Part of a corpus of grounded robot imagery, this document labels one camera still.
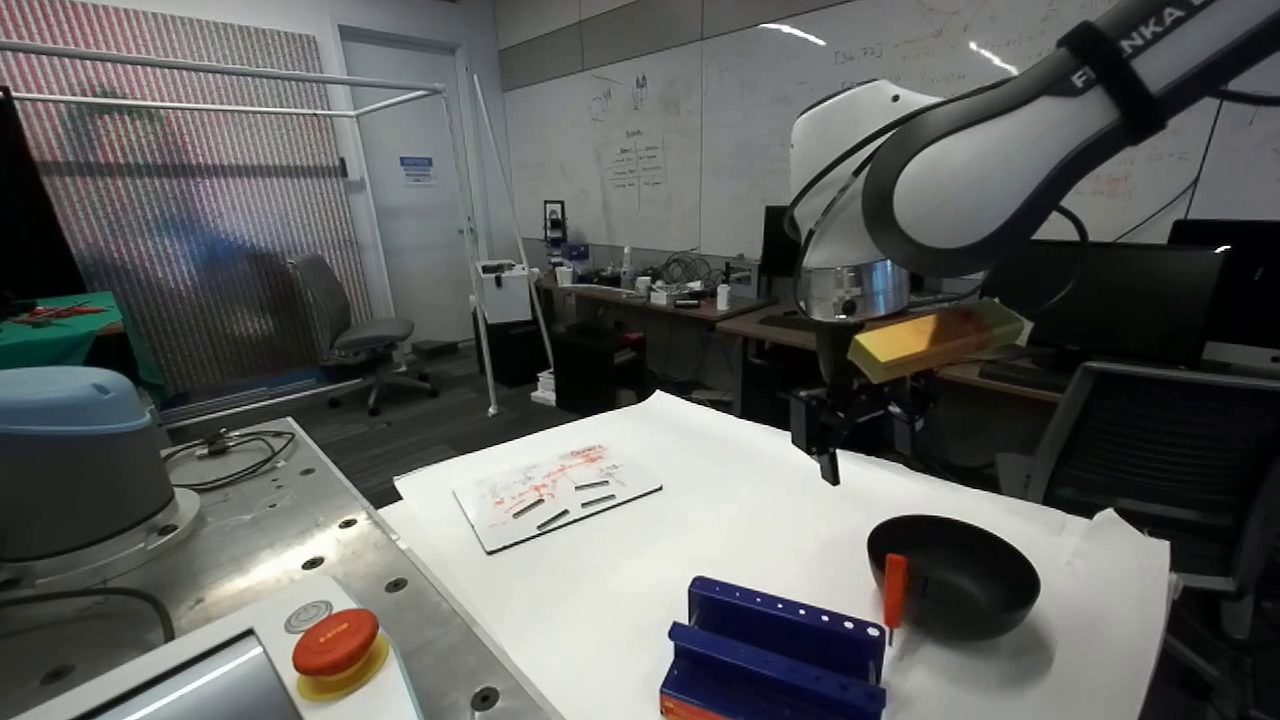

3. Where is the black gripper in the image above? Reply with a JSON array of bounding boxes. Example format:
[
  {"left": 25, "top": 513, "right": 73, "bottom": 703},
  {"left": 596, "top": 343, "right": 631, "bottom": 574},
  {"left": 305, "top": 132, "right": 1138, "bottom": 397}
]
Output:
[{"left": 786, "top": 316, "right": 931, "bottom": 489}]

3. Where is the black bowl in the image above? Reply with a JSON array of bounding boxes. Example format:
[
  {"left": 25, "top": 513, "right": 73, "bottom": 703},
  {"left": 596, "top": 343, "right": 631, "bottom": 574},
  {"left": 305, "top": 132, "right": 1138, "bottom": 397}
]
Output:
[{"left": 865, "top": 513, "right": 1043, "bottom": 650}]

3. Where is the white table sheet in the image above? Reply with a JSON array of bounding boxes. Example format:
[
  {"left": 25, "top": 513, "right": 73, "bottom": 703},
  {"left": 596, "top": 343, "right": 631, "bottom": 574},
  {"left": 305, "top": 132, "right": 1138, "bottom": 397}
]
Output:
[{"left": 376, "top": 387, "right": 1177, "bottom": 720}]

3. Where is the blue plastic rack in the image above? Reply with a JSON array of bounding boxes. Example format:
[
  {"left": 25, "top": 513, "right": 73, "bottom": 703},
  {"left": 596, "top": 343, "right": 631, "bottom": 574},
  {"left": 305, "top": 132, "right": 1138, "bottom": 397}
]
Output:
[{"left": 654, "top": 574, "right": 893, "bottom": 720}]

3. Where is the long wooden desk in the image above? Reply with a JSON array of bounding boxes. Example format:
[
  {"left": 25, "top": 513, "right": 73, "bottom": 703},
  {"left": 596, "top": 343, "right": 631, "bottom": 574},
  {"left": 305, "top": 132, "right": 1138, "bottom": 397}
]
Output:
[{"left": 548, "top": 277, "right": 1073, "bottom": 409}]

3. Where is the black mesh office chair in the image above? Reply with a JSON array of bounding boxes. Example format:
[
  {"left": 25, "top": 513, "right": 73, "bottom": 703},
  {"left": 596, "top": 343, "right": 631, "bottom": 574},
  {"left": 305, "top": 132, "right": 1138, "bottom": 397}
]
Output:
[{"left": 1020, "top": 357, "right": 1280, "bottom": 645}]

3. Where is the black computer monitor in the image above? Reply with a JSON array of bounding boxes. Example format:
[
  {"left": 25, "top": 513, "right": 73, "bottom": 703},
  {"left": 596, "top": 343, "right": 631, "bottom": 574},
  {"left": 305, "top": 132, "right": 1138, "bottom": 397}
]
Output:
[{"left": 984, "top": 236, "right": 1232, "bottom": 374}]

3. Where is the white printed booklet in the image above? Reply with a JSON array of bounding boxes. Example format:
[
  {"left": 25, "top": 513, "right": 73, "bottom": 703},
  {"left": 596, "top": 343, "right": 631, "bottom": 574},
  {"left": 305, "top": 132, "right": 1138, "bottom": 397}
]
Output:
[{"left": 449, "top": 439, "right": 666, "bottom": 560}]

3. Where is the white box appliance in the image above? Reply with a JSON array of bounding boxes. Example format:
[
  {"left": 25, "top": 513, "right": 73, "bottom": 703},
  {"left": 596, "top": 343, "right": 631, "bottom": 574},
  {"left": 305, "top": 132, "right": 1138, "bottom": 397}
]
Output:
[{"left": 468, "top": 252, "right": 538, "bottom": 329}]

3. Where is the white door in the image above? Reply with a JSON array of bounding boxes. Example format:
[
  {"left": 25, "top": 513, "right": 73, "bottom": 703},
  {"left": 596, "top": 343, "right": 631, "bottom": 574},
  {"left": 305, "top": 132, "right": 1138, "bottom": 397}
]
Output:
[{"left": 337, "top": 23, "right": 485, "bottom": 353}]

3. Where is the grey office chair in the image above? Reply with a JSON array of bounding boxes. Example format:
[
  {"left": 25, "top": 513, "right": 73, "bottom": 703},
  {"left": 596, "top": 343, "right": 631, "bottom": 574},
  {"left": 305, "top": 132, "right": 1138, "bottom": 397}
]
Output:
[{"left": 283, "top": 249, "right": 442, "bottom": 420}]

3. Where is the red emergency stop button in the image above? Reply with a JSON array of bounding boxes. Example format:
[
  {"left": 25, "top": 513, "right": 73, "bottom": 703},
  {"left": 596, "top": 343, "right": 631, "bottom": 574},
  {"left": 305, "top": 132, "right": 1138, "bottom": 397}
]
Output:
[{"left": 287, "top": 603, "right": 390, "bottom": 703}]

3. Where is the steel mounting plate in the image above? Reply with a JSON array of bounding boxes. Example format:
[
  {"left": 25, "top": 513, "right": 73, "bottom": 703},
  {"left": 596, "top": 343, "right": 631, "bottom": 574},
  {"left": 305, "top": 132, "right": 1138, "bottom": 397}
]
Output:
[{"left": 0, "top": 414, "right": 569, "bottom": 720}]

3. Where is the white control box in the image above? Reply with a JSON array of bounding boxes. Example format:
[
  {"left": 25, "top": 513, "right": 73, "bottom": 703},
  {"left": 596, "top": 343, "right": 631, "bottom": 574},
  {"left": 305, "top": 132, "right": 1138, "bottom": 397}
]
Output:
[{"left": 8, "top": 581, "right": 431, "bottom": 720}]

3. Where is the translucent mesh partition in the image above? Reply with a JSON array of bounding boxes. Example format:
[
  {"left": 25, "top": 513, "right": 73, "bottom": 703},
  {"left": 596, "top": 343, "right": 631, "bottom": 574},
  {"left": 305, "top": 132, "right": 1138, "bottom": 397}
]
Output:
[{"left": 0, "top": 0, "right": 381, "bottom": 414}]

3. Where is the blue grey dome base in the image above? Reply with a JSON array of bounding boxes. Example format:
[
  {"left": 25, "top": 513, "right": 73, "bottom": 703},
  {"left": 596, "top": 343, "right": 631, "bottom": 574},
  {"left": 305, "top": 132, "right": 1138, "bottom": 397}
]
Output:
[{"left": 0, "top": 363, "right": 208, "bottom": 569}]

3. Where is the green table cloth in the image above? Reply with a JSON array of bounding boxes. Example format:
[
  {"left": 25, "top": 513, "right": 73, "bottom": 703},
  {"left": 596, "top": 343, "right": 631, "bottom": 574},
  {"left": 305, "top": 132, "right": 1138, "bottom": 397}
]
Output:
[{"left": 0, "top": 288, "right": 141, "bottom": 391}]

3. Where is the black upright panel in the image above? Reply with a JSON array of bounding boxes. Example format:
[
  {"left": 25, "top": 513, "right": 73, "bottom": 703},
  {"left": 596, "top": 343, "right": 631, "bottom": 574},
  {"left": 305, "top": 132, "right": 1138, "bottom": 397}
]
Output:
[{"left": 0, "top": 86, "right": 93, "bottom": 321}]

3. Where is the wall whiteboard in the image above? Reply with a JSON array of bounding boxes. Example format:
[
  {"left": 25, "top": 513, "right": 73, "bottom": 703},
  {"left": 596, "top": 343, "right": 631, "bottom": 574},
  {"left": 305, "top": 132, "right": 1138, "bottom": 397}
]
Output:
[{"left": 496, "top": 0, "right": 1280, "bottom": 262}]

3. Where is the grey cable on plate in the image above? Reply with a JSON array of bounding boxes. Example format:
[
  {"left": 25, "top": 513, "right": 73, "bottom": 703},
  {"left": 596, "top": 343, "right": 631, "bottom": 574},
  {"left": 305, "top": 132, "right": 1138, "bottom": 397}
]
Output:
[{"left": 157, "top": 420, "right": 298, "bottom": 497}]

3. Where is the white pipe frame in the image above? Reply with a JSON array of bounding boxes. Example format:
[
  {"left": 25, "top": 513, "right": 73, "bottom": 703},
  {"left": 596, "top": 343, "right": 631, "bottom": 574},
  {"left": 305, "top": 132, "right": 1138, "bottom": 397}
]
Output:
[{"left": 0, "top": 35, "right": 509, "bottom": 420}]

